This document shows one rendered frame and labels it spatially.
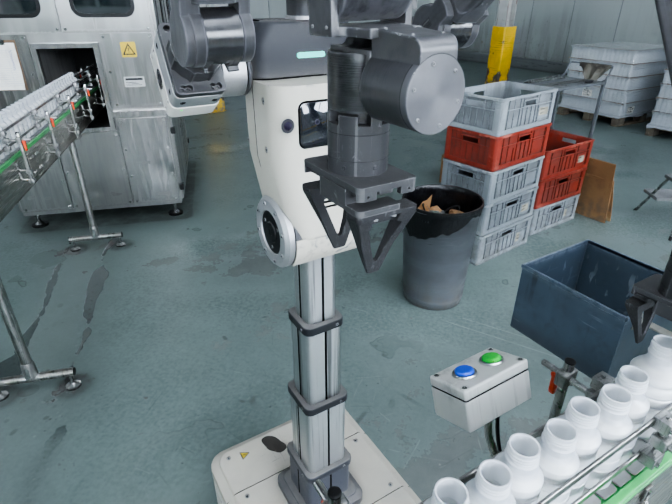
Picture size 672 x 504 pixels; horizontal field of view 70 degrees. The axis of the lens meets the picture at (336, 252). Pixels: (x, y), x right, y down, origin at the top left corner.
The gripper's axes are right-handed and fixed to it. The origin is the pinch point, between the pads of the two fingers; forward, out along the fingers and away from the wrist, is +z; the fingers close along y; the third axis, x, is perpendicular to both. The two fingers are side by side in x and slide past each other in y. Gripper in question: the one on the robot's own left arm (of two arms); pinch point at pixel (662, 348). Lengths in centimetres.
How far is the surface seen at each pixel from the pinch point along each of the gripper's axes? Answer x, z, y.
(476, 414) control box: 23.6, 10.2, 11.5
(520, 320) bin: -41, 40, 51
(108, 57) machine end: 16, -14, 370
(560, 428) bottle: 21.8, 3.6, 0.0
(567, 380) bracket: 5.4, 10.3, 9.1
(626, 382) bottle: 7.7, 2.7, 0.0
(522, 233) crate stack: -214, 103, 179
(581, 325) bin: -41, 31, 33
